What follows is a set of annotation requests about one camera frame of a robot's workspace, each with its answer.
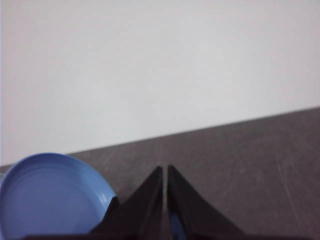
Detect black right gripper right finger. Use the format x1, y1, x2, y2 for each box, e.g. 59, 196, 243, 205
166, 164, 248, 237

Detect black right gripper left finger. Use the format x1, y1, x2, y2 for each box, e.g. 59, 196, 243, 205
89, 165, 164, 237

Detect blue round plate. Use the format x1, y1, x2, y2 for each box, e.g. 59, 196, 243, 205
0, 152, 119, 240

